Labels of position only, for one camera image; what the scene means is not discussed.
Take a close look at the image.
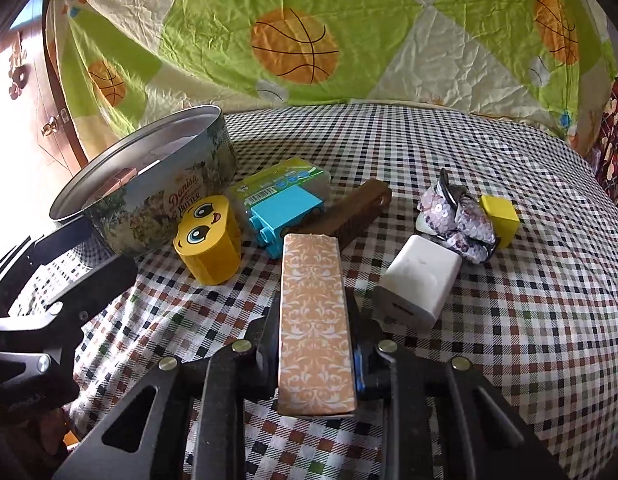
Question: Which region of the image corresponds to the round metal cookie tin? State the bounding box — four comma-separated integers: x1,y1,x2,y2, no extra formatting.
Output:
49,105,238,256

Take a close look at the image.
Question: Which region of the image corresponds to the brown rectangular bar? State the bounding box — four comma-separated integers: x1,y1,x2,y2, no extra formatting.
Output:
309,178,392,241

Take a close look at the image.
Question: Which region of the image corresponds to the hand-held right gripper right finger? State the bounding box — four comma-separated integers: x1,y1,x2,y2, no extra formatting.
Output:
350,302,570,480

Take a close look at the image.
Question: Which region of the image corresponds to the orange patterned box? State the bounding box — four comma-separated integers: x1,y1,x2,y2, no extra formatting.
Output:
278,232,360,418

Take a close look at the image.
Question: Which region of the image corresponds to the red patterned cloth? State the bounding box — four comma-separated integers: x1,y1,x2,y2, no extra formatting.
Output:
589,72,618,211

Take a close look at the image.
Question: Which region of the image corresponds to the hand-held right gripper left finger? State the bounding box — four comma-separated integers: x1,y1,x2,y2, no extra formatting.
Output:
51,302,285,480

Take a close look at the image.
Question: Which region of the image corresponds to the checkered tablecloth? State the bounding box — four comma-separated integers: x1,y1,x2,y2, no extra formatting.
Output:
9,102,618,480

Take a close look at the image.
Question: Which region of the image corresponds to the wooden door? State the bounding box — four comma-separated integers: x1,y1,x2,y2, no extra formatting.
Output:
0,10,90,171

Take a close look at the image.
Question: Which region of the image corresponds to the yellow face toy block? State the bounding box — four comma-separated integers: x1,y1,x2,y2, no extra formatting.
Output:
173,195,242,286

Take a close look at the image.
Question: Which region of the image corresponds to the hanging door ornament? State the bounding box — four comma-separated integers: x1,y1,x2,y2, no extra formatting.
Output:
8,35,28,101

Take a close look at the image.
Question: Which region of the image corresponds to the blue toy truck block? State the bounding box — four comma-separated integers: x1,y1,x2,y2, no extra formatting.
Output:
249,186,326,260

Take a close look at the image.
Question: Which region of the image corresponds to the silver sequin pouch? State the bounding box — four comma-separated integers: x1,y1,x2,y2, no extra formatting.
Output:
416,167,500,263

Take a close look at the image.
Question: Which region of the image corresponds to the basketball print bed sheet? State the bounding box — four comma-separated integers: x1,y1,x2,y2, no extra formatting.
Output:
44,0,618,161

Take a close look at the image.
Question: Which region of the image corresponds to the clear box with green lid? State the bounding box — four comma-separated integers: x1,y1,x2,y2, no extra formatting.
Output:
228,157,332,221

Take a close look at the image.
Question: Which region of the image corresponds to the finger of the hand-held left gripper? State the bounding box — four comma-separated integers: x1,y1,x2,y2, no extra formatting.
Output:
0,220,98,311
19,254,140,358

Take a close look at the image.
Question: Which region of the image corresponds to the white charger adapter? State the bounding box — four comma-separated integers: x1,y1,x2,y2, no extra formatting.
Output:
378,234,462,333

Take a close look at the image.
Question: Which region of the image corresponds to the yellow cube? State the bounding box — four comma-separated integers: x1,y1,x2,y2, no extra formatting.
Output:
479,194,521,248

